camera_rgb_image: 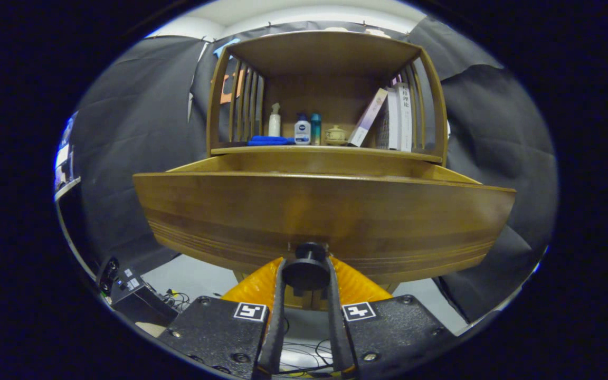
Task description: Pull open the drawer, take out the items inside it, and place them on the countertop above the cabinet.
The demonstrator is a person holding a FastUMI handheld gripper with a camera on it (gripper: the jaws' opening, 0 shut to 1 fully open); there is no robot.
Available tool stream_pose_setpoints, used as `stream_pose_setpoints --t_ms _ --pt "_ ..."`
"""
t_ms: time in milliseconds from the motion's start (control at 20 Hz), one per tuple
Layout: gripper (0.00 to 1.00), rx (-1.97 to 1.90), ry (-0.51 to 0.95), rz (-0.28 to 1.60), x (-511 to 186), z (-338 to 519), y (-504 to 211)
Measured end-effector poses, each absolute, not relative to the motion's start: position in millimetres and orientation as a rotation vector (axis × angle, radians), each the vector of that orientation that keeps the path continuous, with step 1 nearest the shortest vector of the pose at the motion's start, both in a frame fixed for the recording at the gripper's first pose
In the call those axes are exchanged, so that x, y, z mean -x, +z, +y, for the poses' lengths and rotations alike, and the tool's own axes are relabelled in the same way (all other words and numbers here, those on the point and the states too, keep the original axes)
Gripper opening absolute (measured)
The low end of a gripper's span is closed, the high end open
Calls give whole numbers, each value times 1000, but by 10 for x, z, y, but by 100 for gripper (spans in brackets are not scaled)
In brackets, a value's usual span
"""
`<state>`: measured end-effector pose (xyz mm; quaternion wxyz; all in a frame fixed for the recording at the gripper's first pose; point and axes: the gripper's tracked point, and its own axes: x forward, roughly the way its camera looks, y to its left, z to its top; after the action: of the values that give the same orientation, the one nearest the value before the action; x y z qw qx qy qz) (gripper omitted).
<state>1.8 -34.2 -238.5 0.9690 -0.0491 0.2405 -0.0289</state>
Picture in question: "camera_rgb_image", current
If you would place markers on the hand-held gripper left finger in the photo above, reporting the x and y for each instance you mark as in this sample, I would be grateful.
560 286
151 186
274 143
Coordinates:
275 327

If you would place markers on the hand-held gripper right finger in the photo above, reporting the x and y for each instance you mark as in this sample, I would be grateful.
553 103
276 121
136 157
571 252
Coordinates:
338 327

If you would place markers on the wooden drawer with black knob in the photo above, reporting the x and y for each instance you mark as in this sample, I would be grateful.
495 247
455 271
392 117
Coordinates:
309 211

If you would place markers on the wooden countertop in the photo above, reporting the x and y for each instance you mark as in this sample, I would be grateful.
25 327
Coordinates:
325 150

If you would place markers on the wooden cabinet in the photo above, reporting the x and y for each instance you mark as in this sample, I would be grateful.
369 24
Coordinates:
325 53

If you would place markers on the black electronics box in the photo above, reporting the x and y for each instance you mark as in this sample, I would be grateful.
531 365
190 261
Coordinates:
135 301

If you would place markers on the blue folded towel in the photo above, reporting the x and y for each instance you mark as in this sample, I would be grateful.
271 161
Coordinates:
269 141

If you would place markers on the lidded ceramic teacup with saucer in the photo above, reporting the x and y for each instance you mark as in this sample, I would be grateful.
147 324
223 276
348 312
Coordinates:
335 135

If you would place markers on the white lotion bottle blue cap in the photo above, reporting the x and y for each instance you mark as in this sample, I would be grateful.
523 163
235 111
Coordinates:
302 132

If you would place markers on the teal glass bottle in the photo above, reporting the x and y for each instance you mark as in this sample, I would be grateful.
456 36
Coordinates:
316 129

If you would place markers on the white pump bottle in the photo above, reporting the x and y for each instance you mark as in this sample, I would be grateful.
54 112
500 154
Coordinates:
274 125

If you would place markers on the patterned cover book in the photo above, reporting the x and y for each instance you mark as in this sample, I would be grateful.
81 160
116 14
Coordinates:
391 126

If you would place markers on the purple cover book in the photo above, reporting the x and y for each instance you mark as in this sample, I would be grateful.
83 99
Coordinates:
367 119

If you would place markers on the white spine book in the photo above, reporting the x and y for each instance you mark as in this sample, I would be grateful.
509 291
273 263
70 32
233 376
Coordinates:
405 121

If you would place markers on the white cluttered shelf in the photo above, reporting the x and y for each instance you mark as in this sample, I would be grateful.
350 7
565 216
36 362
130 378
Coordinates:
64 158

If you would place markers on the blue wall poster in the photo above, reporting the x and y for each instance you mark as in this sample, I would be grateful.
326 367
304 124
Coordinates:
67 129

